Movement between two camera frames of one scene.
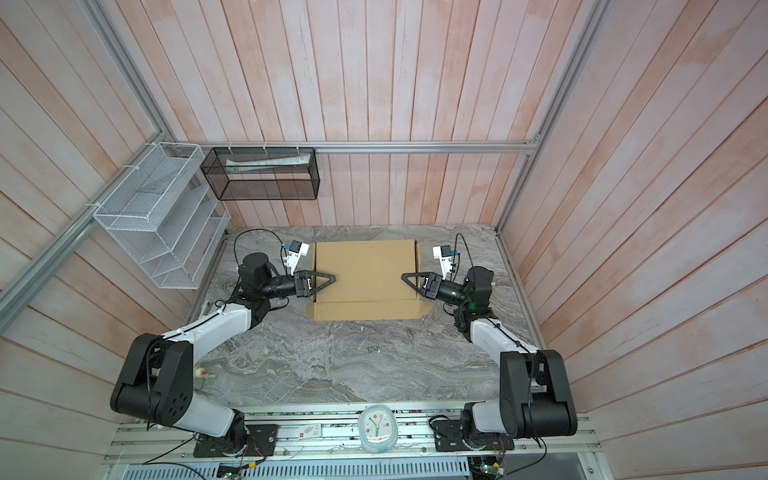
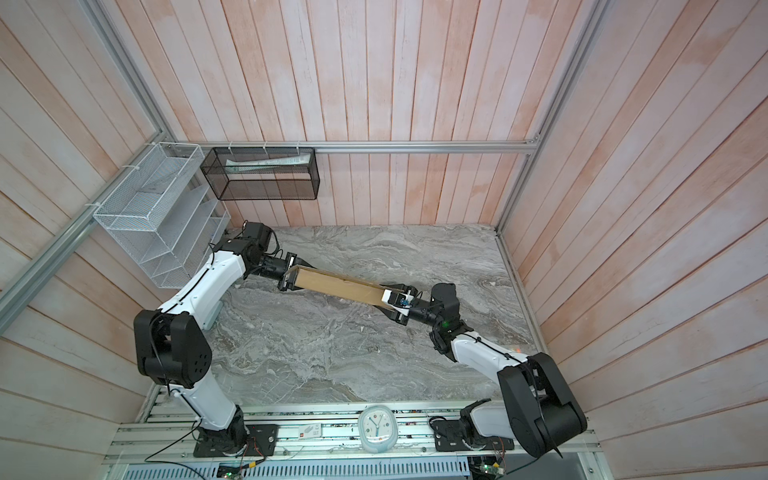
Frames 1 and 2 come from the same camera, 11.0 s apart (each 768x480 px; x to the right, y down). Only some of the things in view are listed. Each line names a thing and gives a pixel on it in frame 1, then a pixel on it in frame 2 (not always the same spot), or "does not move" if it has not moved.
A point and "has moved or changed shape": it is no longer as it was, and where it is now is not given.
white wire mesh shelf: x=167 y=215 does not move
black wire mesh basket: x=262 y=173 does not move
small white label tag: x=311 y=430 does not move
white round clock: x=378 y=428 does not move
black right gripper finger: x=429 y=284 → x=400 y=301
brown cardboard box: x=368 y=285 has moved or changed shape
